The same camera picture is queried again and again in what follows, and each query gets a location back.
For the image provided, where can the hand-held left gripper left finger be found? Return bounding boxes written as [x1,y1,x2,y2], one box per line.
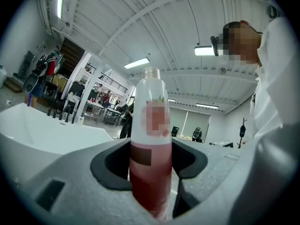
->
[20,137,155,225]

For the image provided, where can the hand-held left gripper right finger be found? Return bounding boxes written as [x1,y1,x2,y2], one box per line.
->
[168,137,241,225]

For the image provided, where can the pink bottle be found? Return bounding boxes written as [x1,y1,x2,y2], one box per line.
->
[128,67,173,221]

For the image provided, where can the white bathtub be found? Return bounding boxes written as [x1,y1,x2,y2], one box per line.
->
[0,103,114,185]

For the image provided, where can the black coat stand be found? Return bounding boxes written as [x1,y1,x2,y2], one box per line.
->
[237,117,248,149]

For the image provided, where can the black curved faucet spout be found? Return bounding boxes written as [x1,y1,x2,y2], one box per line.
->
[62,104,72,123]

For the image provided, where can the metal shelf table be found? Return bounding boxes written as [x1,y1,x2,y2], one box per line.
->
[83,99,104,122]

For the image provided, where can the person's white shirt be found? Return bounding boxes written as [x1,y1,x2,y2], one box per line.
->
[228,15,297,225]

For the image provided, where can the black metal railing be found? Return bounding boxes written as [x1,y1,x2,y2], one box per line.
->
[85,63,128,94]

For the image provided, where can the dark wooden staircase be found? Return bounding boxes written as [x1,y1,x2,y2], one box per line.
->
[57,37,85,76]

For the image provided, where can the person's head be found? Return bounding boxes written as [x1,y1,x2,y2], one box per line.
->
[222,20,264,68]

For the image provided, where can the black frame table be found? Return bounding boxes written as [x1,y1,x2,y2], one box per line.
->
[103,107,123,127]

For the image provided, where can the head-mounted camera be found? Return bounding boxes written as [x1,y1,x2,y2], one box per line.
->
[210,33,225,57]

